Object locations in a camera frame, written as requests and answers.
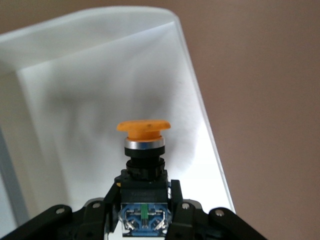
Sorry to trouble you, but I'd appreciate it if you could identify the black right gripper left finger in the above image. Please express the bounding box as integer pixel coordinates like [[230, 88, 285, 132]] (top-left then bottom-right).
[[74, 180, 123, 240]]

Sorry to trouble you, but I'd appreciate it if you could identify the white plastic drawer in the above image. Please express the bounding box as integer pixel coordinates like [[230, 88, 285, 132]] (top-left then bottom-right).
[[0, 6, 237, 240]]

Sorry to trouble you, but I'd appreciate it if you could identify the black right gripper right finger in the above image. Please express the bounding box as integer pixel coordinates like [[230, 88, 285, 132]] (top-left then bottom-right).
[[167, 179, 201, 240]]

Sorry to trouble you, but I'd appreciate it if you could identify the orange mushroom push button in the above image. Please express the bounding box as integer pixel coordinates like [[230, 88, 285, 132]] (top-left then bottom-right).
[[115, 119, 173, 238]]

